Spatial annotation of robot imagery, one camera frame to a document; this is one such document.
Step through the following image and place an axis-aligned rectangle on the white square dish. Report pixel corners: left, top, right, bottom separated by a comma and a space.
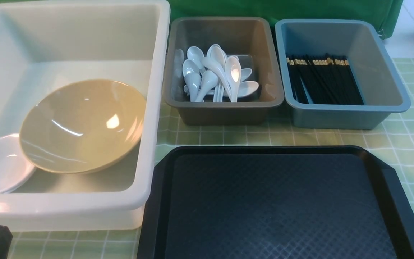
1, 171, 34, 194
0, 134, 36, 193

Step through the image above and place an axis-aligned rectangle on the tan noodle bowl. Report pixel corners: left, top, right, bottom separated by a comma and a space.
19, 79, 147, 174

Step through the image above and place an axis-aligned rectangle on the white ceramic soup spoon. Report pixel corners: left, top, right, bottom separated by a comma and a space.
224, 57, 242, 102

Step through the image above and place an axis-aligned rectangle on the large white plastic tub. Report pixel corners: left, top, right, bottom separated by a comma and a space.
0, 0, 170, 232

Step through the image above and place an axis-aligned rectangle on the pile of white spoons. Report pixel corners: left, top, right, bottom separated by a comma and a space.
174, 44, 259, 102

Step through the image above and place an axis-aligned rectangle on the black serving tray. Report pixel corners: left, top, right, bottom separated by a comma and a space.
136, 145, 414, 259

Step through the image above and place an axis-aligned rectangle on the brown plastic bin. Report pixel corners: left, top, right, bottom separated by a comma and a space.
162, 17, 285, 125

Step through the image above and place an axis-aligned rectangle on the bundle of black chopsticks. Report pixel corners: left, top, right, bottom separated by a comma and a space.
286, 54, 365, 105

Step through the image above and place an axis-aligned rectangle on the blue plastic bin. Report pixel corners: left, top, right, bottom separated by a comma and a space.
275, 19, 411, 130

